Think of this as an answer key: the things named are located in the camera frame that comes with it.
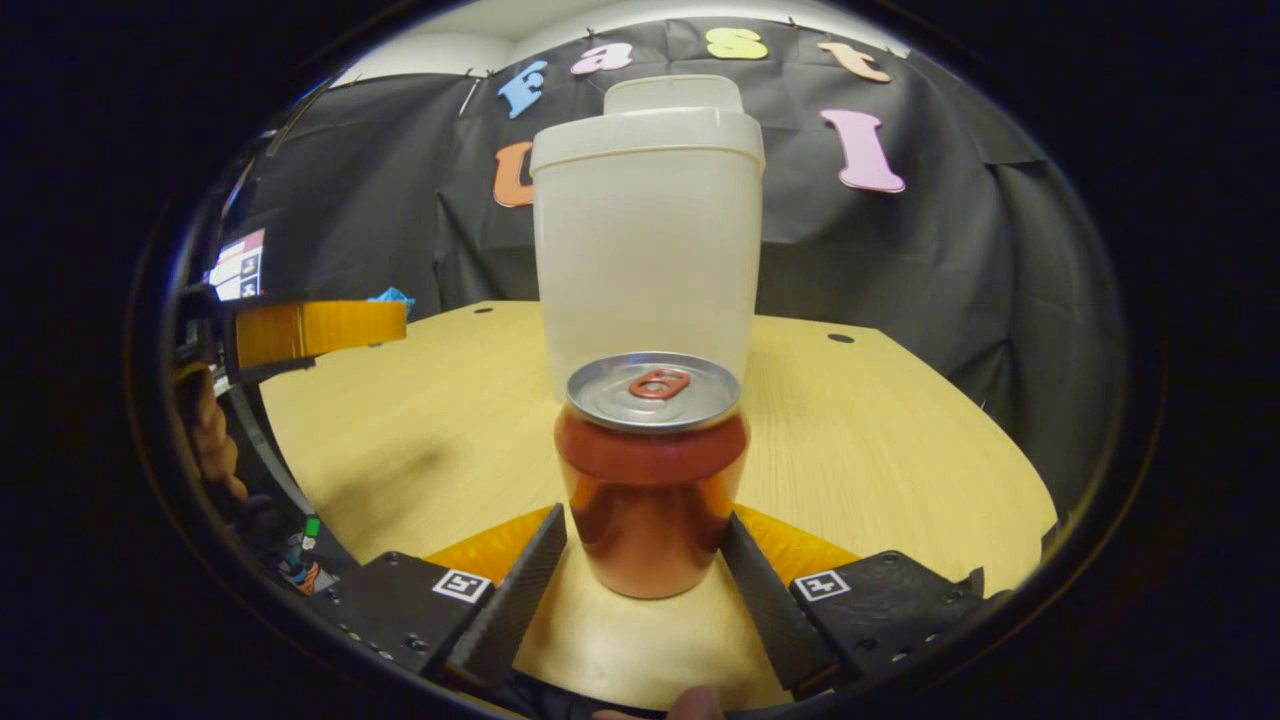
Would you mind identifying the white desktop garbage bin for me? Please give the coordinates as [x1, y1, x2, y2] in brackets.
[530, 75, 766, 401]

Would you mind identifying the black backdrop cloth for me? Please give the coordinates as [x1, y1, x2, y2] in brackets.
[215, 18, 1126, 511]

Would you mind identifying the wooden desktop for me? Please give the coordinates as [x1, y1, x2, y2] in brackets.
[258, 300, 1059, 713]

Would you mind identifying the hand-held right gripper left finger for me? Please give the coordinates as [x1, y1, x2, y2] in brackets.
[318, 503, 569, 693]

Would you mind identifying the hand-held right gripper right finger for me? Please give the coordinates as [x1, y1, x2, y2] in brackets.
[718, 505, 1013, 699]

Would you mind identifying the red pop can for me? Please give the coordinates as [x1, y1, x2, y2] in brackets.
[555, 352, 751, 601]

